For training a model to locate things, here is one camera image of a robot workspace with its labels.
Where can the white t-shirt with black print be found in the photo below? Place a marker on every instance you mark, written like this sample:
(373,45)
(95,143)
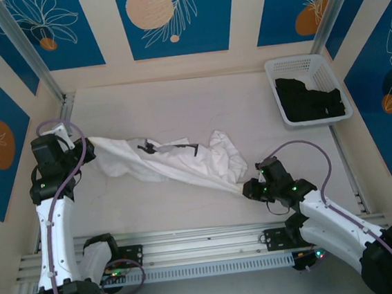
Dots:
(170,163)

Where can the white plastic basket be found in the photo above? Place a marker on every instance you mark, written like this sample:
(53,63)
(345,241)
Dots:
(292,64)

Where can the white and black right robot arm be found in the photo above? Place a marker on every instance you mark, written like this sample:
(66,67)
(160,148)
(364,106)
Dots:
(327,210)

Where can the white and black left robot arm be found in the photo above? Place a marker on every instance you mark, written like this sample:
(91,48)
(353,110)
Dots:
(57,237)

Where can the black garment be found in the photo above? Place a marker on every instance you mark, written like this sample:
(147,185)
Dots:
(303,102)

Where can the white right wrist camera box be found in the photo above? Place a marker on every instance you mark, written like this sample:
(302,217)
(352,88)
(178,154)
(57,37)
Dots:
(262,179)

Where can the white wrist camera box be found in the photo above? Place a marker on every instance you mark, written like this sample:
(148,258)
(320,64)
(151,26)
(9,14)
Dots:
(59,129)
(262,179)

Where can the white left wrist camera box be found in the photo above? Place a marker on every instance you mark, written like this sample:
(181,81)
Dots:
(59,129)

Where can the aluminium left side rail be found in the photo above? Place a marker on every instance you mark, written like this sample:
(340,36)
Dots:
(65,107)

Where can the aluminium rail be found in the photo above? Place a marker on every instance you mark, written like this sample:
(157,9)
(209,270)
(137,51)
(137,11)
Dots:
(65,107)
(350,174)

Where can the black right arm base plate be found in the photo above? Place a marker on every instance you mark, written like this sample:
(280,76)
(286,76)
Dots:
(274,238)

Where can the aluminium rail frame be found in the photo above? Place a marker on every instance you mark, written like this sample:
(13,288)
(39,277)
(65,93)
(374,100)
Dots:
(205,245)

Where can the aluminium right side rail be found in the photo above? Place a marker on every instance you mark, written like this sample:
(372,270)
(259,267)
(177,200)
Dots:
(350,174)

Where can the aluminium left corner post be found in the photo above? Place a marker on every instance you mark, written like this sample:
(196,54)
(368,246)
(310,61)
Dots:
(27,48)

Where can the aluminium corner post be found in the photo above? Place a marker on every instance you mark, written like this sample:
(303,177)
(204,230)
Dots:
(27,48)
(329,12)

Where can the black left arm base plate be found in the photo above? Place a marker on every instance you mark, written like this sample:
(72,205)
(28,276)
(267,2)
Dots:
(137,255)

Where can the aluminium right corner post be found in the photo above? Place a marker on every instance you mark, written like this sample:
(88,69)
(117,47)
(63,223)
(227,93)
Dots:
(329,12)

